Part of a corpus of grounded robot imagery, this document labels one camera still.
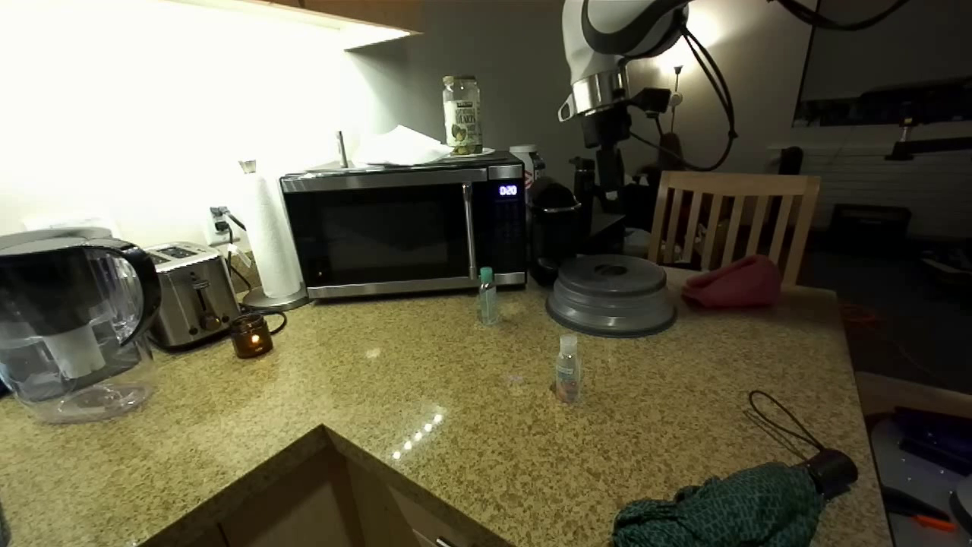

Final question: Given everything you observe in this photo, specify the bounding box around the wooden chair back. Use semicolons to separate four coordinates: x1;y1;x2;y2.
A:
646;171;820;290

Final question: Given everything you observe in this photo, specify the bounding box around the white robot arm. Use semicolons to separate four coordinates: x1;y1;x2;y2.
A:
555;0;739;207

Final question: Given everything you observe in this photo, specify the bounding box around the small green-capped bottle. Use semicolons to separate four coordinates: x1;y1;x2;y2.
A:
477;269;499;326

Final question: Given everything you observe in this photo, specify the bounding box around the grey round microwave cover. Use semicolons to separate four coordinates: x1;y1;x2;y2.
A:
547;254;679;336

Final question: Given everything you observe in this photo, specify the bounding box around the silver toaster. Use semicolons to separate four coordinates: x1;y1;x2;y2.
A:
152;243;238;349

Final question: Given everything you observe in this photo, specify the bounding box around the clear water filter pitcher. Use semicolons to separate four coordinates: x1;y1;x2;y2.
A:
0;227;162;426

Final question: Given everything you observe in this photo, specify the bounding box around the pink folded cloth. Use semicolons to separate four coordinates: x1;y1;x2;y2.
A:
680;254;782;309

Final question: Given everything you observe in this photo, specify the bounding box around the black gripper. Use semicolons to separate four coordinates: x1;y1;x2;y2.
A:
585;111;631;249

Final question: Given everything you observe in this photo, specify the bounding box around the white paper towel roll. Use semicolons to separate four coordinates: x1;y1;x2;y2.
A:
240;159;307;306

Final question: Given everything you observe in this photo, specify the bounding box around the small clear spray bottle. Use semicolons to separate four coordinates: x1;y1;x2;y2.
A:
555;335;579;403

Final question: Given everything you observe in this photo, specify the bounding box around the glass jar with lid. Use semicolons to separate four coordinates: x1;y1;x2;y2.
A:
444;76;483;154

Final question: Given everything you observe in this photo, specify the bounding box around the small amber candle mug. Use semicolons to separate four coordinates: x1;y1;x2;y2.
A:
231;309;288;360

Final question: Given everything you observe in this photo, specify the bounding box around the black coffee maker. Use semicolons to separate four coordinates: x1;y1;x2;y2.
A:
528;180;579;287

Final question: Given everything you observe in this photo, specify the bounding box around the green folded umbrella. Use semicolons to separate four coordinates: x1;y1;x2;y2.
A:
612;389;859;547

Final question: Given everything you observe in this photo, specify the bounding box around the black steel microwave oven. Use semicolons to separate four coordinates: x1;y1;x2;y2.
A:
280;151;528;300

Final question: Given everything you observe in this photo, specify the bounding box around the white cloth on microwave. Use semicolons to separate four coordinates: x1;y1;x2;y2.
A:
355;124;449;166

